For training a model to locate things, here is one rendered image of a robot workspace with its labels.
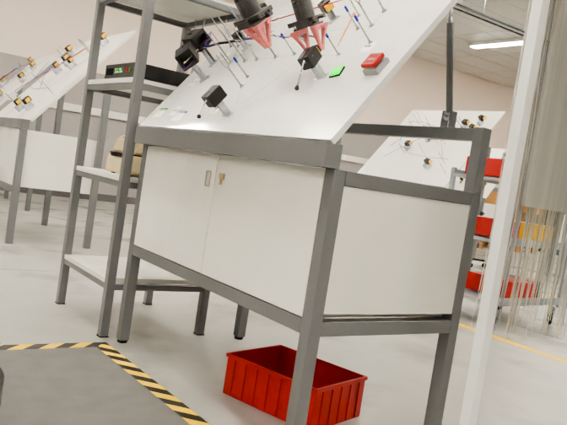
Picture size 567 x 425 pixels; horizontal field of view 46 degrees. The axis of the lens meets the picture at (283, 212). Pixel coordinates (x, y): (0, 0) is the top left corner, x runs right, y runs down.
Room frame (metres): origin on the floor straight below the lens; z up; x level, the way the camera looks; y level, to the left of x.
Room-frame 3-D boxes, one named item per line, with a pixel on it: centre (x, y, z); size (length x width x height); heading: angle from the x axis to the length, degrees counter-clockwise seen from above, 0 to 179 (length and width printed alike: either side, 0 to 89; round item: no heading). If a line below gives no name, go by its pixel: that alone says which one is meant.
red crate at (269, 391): (2.21, -0.12, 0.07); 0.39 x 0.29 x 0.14; 51
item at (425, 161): (6.47, -1.26, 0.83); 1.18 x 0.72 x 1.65; 36
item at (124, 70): (2.95, 0.65, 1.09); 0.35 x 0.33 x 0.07; 37
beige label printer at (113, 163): (2.91, 0.62, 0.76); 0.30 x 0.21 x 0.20; 130
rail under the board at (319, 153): (2.16, 0.25, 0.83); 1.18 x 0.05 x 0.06; 37
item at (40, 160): (5.25, 1.91, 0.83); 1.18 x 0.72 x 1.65; 36
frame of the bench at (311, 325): (2.35, 0.00, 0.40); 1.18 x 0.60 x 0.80; 37
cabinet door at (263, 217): (1.95, 0.07, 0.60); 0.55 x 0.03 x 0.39; 37
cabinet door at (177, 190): (2.40, 0.40, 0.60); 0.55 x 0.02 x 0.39; 37
